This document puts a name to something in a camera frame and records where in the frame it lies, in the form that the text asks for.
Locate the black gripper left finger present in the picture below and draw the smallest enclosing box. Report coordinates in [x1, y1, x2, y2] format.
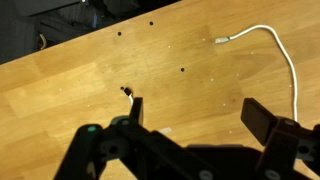
[54, 97, 214, 180]

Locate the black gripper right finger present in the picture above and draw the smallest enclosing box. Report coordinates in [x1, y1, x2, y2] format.
[240, 97, 320, 180]

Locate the white rope with black tip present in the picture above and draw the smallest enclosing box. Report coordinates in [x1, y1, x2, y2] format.
[121, 24, 299, 123]

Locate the black backpack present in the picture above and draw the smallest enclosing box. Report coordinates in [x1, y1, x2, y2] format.
[36, 0, 141, 44]

